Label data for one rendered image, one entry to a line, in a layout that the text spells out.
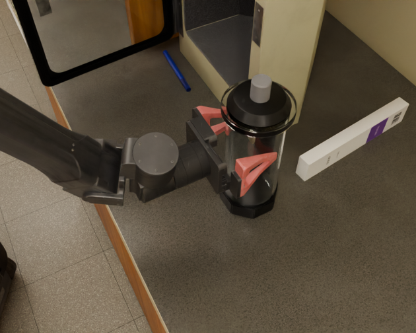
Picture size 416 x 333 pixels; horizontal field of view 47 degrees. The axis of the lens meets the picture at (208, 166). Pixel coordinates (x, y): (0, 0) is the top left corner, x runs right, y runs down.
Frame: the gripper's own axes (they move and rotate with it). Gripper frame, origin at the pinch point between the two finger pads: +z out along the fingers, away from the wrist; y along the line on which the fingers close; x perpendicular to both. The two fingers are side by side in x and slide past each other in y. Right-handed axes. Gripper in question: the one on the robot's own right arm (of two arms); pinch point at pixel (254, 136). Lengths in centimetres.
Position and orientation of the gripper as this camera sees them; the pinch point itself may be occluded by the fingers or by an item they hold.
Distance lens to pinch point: 73.2
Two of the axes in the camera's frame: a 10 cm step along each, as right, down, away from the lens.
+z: 8.8, -3.7, 3.0
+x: 0.0, 6.2, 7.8
